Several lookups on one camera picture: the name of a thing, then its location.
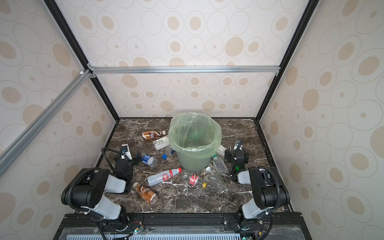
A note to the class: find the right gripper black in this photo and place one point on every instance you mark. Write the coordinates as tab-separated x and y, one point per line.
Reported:
235	153

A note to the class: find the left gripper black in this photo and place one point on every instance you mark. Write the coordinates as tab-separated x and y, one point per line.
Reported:
135	159

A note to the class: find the clear bottle green cap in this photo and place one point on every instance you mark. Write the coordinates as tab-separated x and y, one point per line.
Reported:
220	165

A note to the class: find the green mesh bin with liner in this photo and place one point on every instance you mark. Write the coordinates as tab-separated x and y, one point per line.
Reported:
195	138

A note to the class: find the clear ribbed bottle white cap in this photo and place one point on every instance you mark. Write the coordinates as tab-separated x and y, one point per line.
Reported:
216	180

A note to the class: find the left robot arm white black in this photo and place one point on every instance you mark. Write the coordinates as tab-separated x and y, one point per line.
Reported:
86	192

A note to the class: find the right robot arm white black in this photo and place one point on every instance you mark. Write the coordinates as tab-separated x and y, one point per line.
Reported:
269	192

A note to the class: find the brown Nescafe bottle near bin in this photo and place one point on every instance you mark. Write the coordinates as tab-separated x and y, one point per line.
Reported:
153	135

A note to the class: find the square matcha label bottle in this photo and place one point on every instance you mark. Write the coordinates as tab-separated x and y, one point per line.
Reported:
220	151

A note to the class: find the small blue label water bottle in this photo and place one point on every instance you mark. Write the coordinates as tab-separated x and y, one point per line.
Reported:
147	160

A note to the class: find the brown Nescafe bottle front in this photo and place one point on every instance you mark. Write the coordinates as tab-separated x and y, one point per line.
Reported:
146	193

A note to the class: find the white bottle red cap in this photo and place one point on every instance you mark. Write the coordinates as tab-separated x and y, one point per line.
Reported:
163	176

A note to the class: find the clear bottle blue cap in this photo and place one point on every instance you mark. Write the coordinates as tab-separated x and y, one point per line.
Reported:
167	153

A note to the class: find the white floral label bottle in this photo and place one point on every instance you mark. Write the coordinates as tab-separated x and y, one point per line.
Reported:
161	143

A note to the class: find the clear cola bottle yellow cap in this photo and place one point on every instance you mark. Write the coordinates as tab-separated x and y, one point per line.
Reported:
194	180

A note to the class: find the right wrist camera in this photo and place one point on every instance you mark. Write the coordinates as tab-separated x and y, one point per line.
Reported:
238	146

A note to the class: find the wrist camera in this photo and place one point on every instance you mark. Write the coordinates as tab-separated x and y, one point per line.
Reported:
238	146
125	152

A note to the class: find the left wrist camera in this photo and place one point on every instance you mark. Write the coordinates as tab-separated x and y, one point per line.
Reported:
125	152

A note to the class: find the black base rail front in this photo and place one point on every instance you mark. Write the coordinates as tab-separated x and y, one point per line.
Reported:
207	226

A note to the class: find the horizontal aluminium rail back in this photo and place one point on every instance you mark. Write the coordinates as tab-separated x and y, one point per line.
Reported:
185	70

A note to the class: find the diagonal aluminium rail left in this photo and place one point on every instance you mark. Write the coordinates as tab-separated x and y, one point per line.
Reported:
25	138

